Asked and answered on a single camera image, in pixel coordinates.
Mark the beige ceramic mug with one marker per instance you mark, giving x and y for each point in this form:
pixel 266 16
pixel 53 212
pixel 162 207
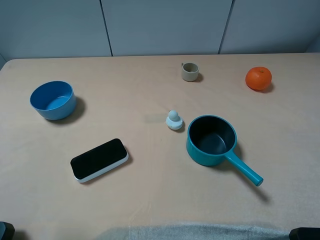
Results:
pixel 189 71

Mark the black object bottom right corner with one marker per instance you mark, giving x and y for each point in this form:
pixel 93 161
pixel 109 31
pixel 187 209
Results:
pixel 305 233

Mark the orange tangerine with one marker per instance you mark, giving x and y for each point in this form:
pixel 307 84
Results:
pixel 258 78

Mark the black white-edged rectangular box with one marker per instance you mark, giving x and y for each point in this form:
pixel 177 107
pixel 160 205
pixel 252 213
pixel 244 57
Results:
pixel 99 160

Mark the grey cloth at table edge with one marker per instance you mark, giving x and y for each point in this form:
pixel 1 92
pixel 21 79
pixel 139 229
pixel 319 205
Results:
pixel 193 231

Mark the blue bowl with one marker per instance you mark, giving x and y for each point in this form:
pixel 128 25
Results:
pixel 54 100

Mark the white toy duck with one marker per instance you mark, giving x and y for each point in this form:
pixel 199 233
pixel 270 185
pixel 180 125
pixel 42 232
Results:
pixel 173 120

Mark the teal saucepan with handle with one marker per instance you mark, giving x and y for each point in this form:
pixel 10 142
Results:
pixel 211 140

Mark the black object bottom left corner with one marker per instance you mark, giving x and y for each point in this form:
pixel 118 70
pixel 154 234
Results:
pixel 7 231

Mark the black object corner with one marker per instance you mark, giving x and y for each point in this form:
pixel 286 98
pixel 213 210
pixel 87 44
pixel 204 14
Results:
pixel 7 231
pixel 305 233

